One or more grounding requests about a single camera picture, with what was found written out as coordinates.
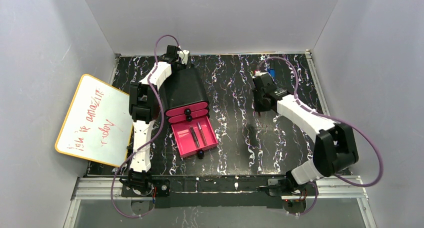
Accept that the black makeup drawer box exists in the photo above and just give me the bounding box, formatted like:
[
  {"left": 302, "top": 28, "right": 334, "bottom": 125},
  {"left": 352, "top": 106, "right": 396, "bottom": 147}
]
[{"left": 159, "top": 68, "right": 210, "bottom": 112}]

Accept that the silver capped lipstick tube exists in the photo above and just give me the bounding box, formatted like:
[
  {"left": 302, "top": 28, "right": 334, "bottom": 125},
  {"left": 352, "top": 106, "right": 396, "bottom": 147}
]
[{"left": 189, "top": 126, "right": 200, "bottom": 149}]

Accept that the black drawer knob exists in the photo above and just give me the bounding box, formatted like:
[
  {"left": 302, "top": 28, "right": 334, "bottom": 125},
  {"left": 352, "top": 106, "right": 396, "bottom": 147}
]
[
  {"left": 196, "top": 150, "right": 205, "bottom": 160},
  {"left": 186, "top": 115, "right": 193, "bottom": 122},
  {"left": 184, "top": 108, "right": 192, "bottom": 116}
]

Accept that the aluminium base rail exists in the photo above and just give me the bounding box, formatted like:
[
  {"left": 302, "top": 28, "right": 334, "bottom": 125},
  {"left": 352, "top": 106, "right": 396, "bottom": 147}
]
[{"left": 71, "top": 175, "right": 368, "bottom": 209}]

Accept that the pink middle drawer front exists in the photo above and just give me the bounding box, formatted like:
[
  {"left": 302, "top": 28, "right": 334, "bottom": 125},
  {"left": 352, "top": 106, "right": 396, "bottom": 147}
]
[{"left": 168, "top": 109, "right": 209, "bottom": 124}]

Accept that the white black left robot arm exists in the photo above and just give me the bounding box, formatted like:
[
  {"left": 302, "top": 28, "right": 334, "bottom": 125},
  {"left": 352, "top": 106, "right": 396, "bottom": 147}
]
[{"left": 119, "top": 45, "right": 190, "bottom": 196}]

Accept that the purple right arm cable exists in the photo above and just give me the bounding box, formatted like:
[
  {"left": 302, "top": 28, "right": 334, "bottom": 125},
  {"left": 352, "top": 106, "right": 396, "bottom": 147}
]
[{"left": 257, "top": 56, "right": 384, "bottom": 217}]

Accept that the red lip gloss tube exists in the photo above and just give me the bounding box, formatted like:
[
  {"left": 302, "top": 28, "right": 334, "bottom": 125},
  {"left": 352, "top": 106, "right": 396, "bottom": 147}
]
[{"left": 197, "top": 122, "right": 208, "bottom": 146}]

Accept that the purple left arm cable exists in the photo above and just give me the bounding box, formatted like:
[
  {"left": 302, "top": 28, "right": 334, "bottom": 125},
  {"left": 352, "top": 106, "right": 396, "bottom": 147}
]
[{"left": 109, "top": 34, "right": 180, "bottom": 219}]

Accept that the white board yellow frame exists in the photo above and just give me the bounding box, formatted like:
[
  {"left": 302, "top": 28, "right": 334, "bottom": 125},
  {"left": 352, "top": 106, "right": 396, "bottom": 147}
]
[{"left": 55, "top": 74, "right": 133, "bottom": 167}]

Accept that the black middle drawer knob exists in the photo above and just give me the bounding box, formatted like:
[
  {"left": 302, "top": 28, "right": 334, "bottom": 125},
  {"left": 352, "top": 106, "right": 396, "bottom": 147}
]
[{"left": 186, "top": 115, "right": 193, "bottom": 122}]

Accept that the blue small bottle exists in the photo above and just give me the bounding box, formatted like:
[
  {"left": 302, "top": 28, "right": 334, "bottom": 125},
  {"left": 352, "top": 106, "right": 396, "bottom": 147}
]
[{"left": 267, "top": 69, "right": 276, "bottom": 80}]

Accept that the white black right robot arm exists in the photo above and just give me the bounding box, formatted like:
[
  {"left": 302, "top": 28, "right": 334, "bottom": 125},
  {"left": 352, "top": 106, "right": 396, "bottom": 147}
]
[{"left": 252, "top": 71, "right": 359, "bottom": 193}]

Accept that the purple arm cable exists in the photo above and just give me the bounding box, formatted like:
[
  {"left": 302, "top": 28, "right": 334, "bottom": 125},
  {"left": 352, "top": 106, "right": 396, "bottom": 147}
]
[
  {"left": 257, "top": 56, "right": 384, "bottom": 217},
  {"left": 109, "top": 34, "right": 180, "bottom": 219}
]

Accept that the black lower drawer knob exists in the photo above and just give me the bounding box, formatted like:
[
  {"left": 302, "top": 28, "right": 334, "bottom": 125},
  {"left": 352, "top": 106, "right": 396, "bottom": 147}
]
[{"left": 196, "top": 150, "right": 205, "bottom": 160}]

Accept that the pink drawer tray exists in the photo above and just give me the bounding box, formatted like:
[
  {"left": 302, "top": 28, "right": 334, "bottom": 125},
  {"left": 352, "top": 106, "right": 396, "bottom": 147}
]
[
  {"left": 165, "top": 101, "right": 209, "bottom": 117},
  {"left": 171, "top": 116, "right": 219, "bottom": 158}
]

